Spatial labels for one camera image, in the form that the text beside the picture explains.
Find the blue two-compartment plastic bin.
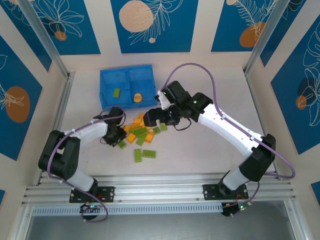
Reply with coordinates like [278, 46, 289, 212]
[99, 64, 158, 111]

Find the small controller circuit board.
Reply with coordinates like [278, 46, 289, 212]
[79, 202, 104, 215]
[221, 201, 253, 218]

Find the thin black right camera cable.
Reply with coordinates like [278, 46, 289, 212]
[174, 119, 192, 132]

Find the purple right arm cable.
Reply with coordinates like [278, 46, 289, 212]
[159, 62, 296, 206]

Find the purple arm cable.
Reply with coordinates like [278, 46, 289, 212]
[46, 106, 126, 223]
[159, 62, 296, 206]

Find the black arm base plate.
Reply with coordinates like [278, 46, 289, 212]
[69, 186, 116, 203]
[202, 183, 249, 201]

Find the aluminium side rail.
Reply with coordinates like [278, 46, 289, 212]
[244, 71, 281, 181]
[36, 72, 76, 187]

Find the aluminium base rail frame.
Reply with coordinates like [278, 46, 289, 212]
[21, 171, 298, 206]

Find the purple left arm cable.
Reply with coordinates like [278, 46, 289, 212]
[46, 106, 126, 223]

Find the aluminium frame post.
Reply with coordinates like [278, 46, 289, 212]
[243, 0, 307, 76]
[17, 0, 73, 80]

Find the grey slotted cable duct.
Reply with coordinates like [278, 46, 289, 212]
[31, 202, 224, 216]

